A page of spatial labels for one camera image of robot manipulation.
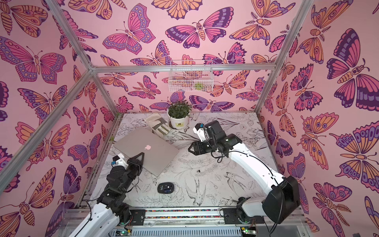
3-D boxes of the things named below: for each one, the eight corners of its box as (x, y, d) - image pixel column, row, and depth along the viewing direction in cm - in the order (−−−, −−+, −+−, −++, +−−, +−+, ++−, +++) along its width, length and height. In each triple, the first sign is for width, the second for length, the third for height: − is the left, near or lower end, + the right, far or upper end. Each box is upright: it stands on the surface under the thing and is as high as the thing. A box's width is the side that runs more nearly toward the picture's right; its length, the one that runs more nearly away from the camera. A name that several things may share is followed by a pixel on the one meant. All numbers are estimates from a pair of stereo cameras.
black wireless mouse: (157, 193, 83) (156, 192, 81) (159, 184, 87) (158, 182, 84) (173, 193, 83) (172, 192, 81) (174, 184, 87) (173, 182, 84)
